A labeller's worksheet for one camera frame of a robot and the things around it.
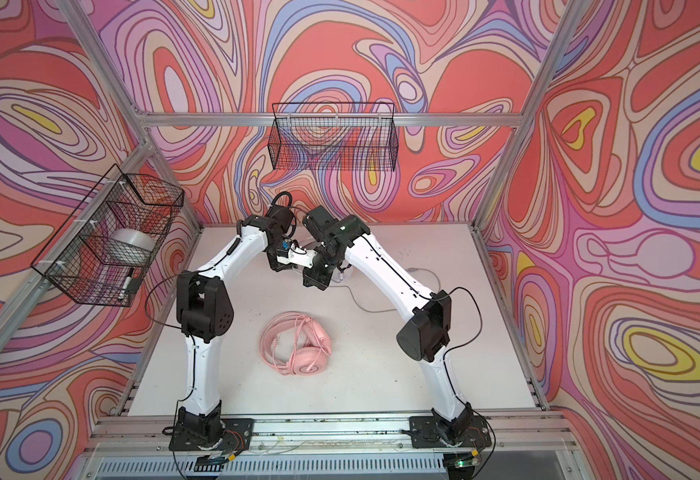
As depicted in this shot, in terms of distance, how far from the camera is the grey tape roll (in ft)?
2.32

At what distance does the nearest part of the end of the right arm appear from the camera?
0.57 meters

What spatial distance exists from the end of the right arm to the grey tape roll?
0.40m
